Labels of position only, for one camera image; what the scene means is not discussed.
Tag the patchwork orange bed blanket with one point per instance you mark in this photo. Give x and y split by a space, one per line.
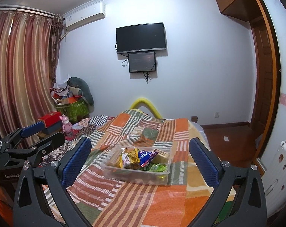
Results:
111 202

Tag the yellow puffed snack bag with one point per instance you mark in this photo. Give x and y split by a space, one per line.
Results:
129 159

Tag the striped red gold curtain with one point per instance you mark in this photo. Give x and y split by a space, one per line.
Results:
27 69

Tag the wooden overhead cabinet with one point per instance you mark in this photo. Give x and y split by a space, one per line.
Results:
245 10

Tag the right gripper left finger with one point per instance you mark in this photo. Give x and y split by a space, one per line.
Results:
30 205

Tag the white air conditioner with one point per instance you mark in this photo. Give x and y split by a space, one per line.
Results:
84 16

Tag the orange snack bag green label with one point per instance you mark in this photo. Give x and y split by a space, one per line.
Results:
115 159

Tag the blue biscuit bag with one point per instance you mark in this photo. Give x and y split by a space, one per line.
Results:
146 156

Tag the small black wall monitor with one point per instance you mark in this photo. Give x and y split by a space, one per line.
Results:
142 62

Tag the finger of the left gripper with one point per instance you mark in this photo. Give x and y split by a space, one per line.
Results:
35 153
14 138

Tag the green jelly cup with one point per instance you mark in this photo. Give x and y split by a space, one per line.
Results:
158 167

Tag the brown toast bread pack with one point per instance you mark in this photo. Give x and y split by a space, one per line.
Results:
161 157

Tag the yellow foam tube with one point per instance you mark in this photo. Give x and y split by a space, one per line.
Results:
148 104

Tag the pink plush toy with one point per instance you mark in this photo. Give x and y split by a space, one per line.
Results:
66 124

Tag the wall socket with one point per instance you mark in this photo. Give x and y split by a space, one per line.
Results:
217 114

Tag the black wall television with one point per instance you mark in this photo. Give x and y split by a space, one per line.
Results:
142 37

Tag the red box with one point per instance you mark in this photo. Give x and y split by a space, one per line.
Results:
50 119

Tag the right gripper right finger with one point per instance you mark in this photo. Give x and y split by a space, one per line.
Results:
238 197

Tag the clear plastic storage bin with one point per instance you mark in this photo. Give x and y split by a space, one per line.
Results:
140 175

